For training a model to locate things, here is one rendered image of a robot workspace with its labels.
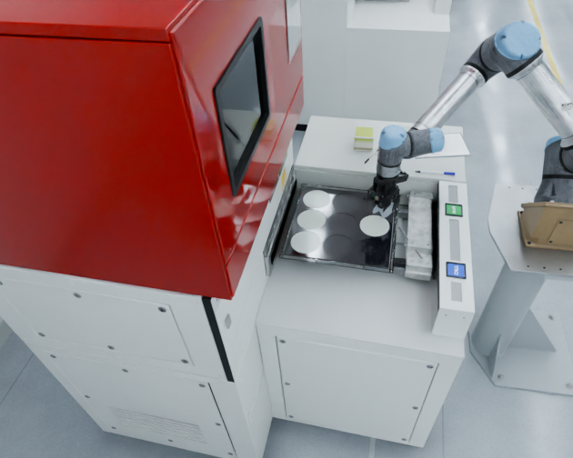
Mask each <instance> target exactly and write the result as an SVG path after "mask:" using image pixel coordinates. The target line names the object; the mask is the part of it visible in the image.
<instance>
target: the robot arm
mask: <svg viewBox="0 0 573 458"><path fill-rule="evenodd" d="M540 39H541V34H540V32H539V30H538V29H537V28H536V27H535V26H534V25H533V24H531V23H530V22H528V21H514V22H512V23H510V24H508V25H504V26H502V27H501V28H500V29H499V30H498V31H497V32H495V33H494V34H493V35H492V36H490V37H488V38H487V39H485V40H484V41H483V42H482V43H481V44H480V45H479V46H478V47H477V49H476V50H475V51H474V53H473V54H472V55H471V56H470V57H469V58H468V60H467V61H466V62H465V63H464V64H463V65H462V66H461V68H460V74H459V75H458V76H457V77H456V78H455V79H454V81H453V82H452V83H451V84H450V85H449V86H448V87H447V88H446V90H445V91H444V92H443V93H442V94H441V95H440V96H439V97H438V98H437V100H436V101H435V102H434V103H433V104H432V105H431V106H430V107H429V108H428V109H427V110H426V112H425V113H423V114H422V116H421V117H420V118H419V119H418V120H417V121H416V122H415V124H414V125H413V126H412V127H411V128H410V129H409V130H408V131H407V132H406V130H405V128H404V127H402V126H400V125H393V124H391V125H387V126H385V127H384V128H383V129H382V131H381V133H380V137H379V141H378V154H377V168H376V170H377V176H375V177H374V181H373V186H371V187H370V188H369V189H368V190H367V202H368V201H369V200H372V201H373V202H375V204H376V206H375V207H374V209H373V214H374V213H376V212H380V213H381V215H382V216H381V218H386V217H388V216H389V215H390V214H391V213H392V212H393V211H394V210H395V209H396V208H397V206H398V205H399V203H400V196H401V195H400V194H399V191H400V190H399V188H398V185H396V184H399V183H403V182H406V181H407V179H408V176H409V174H407V173H406V172H404V171H402V170H401V163H402V159H411V158H413V157H416V156H420V155H423V154H433V153H437V152H441V151H442V150H443V148H444V145H445V136H444V133H443V131H442V130H441V128H442V127H443V125H444V124H445V123H446V122H447V121H448V120H449V119H450V117H451V116H452V115H453V114H454V113H455V112H456V111H457V110H458V108H459V107H460V106H461V105H462V104H464V103H465V102H466V101H467V99H468V98H469V97H470V96H471V95H472V94H473V93H474V91H475V90H476V89H477V88H478V87H482V86H483V85H484V84H485V83H486V82H487V81H488V80H489V79H491V78H492V77H493V76H495V75H497V74H499V73H500V72H503V73H504V75H505V76H506V77H507V78H508V79H515V80H517V81H518V83H519V84H520V85H521V87H522V88H523V89H524V90H525V92H526V93H527V94H528V96H529V97H530V98H531V100H532V101H533V102H534V104H535V105H536V106H537V107H538V109H539V110H540V112H541V113H542V114H543V115H544V116H545V117H546V118H547V119H548V121H549V122H550V124H551V125H552V126H553V127H554V129H555V130H556V131H557V133H558V134H559V135H556V136H553V137H551V138H549V139H548V140H547V142H546V147H545V149H544V153H545V155H544V164H543V172H542V180H541V184H540V186H539V188H538V190H537V193H536V195H535V197H534V203H538V202H550V201H554V203H565V204H573V99H572V97H571V96H570V95H569V94H568V92H567V91H566V89H565V88H564V87H563V85H562V84H561V83H560V82H559V80H558V79H557V78H556V77H555V76H554V75H553V73H552V72H551V71H550V69H549V68H548V66H547V65H546V64H545V63H544V61H543V54H544V51H543V50H542V49H541V47H540V46H541V41H540ZM370 192H371V195H370V196H369V197H368V195H369V193H370ZM372 194H373V196H372Z"/></svg>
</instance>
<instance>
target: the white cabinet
mask: <svg viewBox="0 0 573 458"><path fill-rule="evenodd" d="M256 331H257V336H258V341H259V346H260V351H261V356H262V361H263V365H264V371H265V376H266V385H267V390H268V394H269V400H270V404H271V410H272V414H273V417H276V418H280V419H284V420H288V421H293V422H298V423H306V424H311V425H315V426H320V427H324V428H328V429H333V430H338V431H342V432H347V433H355V434H360V435H364V436H368V437H373V438H377V439H382V440H387V441H391V442H396V443H403V444H408V445H413V446H417V447H424V445H425V443H426V440H427V438H428V436H429V434H430V431H431V429H432V427H433V425H434V422H435V420H436V419H437V416H438V413H439V411H440V409H441V407H442V405H443V402H444V401H445V399H446V397H447V393H448V391H449V389H450V387H451V385H452V383H453V381H454V379H455V377H456V375H457V371H458V369H459V367H460V365H461V363H462V361H463V359H464V358H460V357H455V356H448V355H443V354H437V353H427V352H421V351H416V350H410V349H405V348H399V347H394V346H388V345H383V344H377V343H367V342H361V341H356V340H350V339H345V338H339V337H334V336H328V335H323V334H312V333H307V332H301V331H296V330H290V329H285V328H279V327H274V326H268V325H262V324H256Z"/></svg>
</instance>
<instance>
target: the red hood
mask: <svg viewBox="0 0 573 458"><path fill-rule="evenodd" d="M302 74H303V55H302V25H301V0H0V264H5V265H11V266H16V267H23V268H28V269H34V270H40V271H46V272H51V273H58V274H68V275H74V276H80V277H85V278H92V279H97V280H103V281H109V282H115V283H121V284H131V285H137V286H144V287H149V288H156V289H161V290H167V291H173V292H179V293H184V294H195V295H201V296H207V297H213V298H218V299H225V300H230V301H231V300H232V298H233V297H234V296H235V293H236V289H237V287H238V284H239V281H240V279H241V276H242V273H243V271H244V269H245V266H246V261H247V259H248V256H249V254H250V251H251V249H252V246H253V243H254V241H255V239H256V234H257V231H258V229H259V226H260V224H261V221H262V219H263V216H264V213H265V210H266V207H267V204H268V201H269V199H270V196H271V194H272V191H273V189H274V186H275V183H276V180H277V177H278V174H279V171H280V169H281V166H282V163H283V161H284V159H285V156H286V153H287V149H288V147H289V144H290V141H291V139H292V136H293V133H294V131H295V129H296V126H297V121H298V119H299V116H300V114H301V111H302V109H303V106H304V85H303V75H302Z"/></svg>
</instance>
